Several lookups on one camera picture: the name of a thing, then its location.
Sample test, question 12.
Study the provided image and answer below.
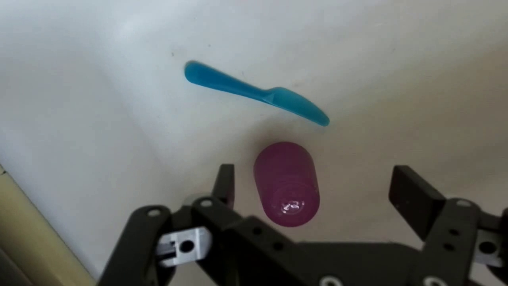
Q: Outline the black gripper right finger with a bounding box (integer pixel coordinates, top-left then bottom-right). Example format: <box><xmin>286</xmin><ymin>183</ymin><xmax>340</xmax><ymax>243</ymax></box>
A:
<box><xmin>387</xmin><ymin>164</ymin><xmax>508</xmax><ymax>286</ymax></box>

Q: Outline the white sink basin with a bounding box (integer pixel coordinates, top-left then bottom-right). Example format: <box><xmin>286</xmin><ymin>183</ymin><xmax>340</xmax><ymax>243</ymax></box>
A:
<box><xmin>0</xmin><ymin>0</ymin><xmax>508</xmax><ymax>286</ymax></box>

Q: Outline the purple plastic cup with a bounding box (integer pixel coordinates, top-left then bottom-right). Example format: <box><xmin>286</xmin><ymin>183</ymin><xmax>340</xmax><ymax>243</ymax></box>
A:
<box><xmin>252</xmin><ymin>140</ymin><xmax>322</xmax><ymax>231</ymax></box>

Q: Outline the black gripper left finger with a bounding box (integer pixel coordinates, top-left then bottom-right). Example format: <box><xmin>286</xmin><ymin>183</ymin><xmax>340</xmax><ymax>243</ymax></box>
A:
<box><xmin>97</xmin><ymin>162</ymin><xmax>267</xmax><ymax>286</ymax></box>

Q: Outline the blue plastic knife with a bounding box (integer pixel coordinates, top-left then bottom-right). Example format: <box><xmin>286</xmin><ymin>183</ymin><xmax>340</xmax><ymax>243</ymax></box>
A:
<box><xmin>182</xmin><ymin>59</ymin><xmax>332</xmax><ymax>129</ymax></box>

